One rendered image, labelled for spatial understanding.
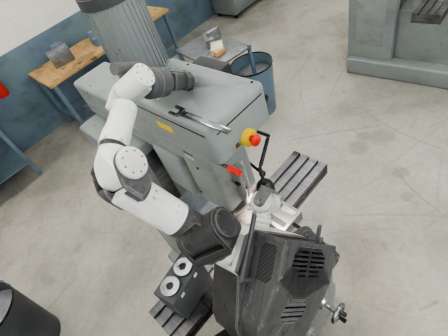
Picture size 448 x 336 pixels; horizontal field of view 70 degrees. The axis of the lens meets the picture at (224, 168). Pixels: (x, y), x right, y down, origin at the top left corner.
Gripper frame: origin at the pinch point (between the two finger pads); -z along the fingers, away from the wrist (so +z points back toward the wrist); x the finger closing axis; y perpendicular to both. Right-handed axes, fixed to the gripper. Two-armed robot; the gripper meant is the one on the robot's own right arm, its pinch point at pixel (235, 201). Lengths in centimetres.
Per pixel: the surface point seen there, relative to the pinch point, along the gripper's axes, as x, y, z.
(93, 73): 31, -53, -77
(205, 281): 30.4, 22.6, 15.7
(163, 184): 26.3, -5.5, -29.0
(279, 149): -88, 122, -130
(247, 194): -4.2, -15.4, 12.3
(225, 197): 4.8, -19.4, 11.3
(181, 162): 13.8, -33.4, -5.2
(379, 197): -122, 123, -25
